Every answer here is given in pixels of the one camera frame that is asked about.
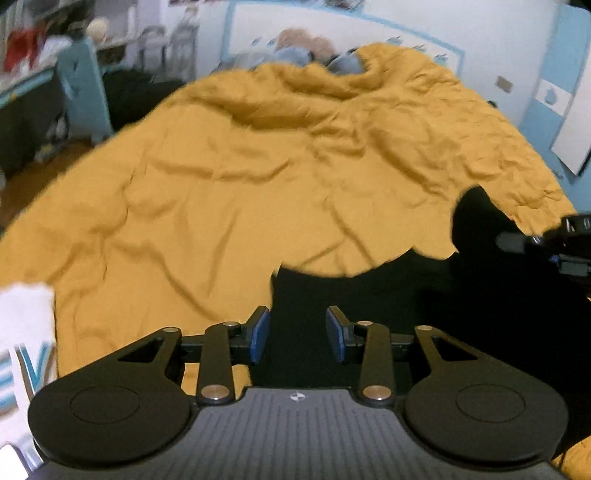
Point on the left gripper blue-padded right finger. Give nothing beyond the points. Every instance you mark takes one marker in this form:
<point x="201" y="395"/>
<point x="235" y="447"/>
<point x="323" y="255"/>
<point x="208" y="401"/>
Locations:
<point x="368" y="345"/>

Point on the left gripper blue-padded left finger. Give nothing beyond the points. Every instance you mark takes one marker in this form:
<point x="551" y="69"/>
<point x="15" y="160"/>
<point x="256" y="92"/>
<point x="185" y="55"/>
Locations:
<point x="228" y="344"/>

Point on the black long-sleeve sweater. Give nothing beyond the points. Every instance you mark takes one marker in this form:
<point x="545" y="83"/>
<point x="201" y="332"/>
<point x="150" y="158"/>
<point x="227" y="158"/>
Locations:
<point x="515" y="308"/>

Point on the blue white wardrobe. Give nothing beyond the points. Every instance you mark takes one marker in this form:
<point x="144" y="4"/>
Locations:
<point x="557" y="121"/>

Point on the mustard yellow quilt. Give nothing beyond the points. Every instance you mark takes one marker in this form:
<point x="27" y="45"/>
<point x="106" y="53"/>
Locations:
<point x="179" y="222"/>

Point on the white printed t-shirt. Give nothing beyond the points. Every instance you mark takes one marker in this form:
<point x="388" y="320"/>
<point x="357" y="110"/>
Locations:
<point x="27" y="364"/>

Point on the blue wooden chair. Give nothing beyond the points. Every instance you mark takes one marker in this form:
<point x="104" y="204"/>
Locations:
<point x="85" y="101"/>

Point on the blue grey pillow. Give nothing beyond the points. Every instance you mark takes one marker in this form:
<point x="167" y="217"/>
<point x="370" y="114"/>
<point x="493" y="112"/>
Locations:
<point x="338" y="64"/>

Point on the white blue desk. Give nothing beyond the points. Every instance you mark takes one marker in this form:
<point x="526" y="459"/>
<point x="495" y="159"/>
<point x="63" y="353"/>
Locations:
<point x="33" y="120"/>

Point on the grey metal rack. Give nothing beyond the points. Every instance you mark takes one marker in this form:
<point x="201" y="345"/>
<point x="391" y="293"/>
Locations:
<point x="169" y="55"/>

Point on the brown plush toy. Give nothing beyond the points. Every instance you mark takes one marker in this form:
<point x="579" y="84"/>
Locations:
<point x="318" y="47"/>

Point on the cream round ball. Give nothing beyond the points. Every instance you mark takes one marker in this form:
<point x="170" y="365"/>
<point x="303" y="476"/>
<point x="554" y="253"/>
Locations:
<point x="97" y="29"/>

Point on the red bag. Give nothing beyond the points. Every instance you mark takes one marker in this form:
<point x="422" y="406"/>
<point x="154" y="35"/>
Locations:
<point x="23" y="46"/>

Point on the beige wall switch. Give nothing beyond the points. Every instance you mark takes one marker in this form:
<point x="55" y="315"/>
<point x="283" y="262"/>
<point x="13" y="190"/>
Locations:
<point x="504" y="84"/>

